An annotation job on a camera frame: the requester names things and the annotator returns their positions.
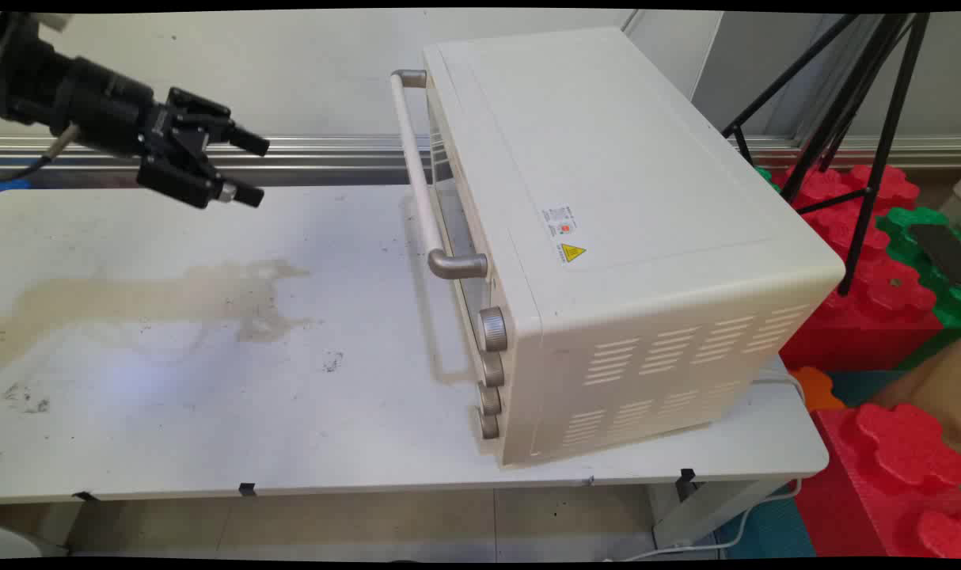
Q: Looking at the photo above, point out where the glass oven door with handle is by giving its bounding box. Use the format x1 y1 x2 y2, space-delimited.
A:
390 69 499 382

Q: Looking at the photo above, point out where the black tripod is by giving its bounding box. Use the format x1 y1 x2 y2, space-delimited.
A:
721 12 933 298

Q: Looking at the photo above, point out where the red foam block with bumps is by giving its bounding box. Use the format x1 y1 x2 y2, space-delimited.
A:
796 401 961 560

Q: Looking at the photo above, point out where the white power cord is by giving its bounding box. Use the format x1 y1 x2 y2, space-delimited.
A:
607 370 807 561

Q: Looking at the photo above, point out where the white table leg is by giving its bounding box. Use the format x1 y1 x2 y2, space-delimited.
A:
649 477 792 549

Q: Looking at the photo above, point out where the green foam block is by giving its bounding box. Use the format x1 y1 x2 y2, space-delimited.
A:
875 206 961 370

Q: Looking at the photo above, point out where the cream toaster oven body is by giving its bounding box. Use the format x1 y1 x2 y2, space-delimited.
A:
421 26 846 468

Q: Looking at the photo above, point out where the white text label sticker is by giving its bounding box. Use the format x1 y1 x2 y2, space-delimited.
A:
541 205 579 238

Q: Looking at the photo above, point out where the teal foam mat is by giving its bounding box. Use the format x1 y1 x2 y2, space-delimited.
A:
716 487 817 560

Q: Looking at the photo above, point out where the brown cardboard box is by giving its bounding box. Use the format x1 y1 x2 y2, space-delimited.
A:
871 339 961 454

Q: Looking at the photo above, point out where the large silver oven knob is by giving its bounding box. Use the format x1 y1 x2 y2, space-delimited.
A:
478 306 510 353

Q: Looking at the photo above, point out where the red foam block stack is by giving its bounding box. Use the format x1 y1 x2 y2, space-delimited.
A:
772 162 945 373

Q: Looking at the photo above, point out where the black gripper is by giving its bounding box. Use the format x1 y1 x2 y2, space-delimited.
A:
49 55 271 211

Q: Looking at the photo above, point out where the dark flat object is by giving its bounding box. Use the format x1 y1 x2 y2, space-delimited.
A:
908 223 961 287

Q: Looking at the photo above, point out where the orange foam piece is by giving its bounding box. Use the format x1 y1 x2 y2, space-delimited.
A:
789 365 846 413

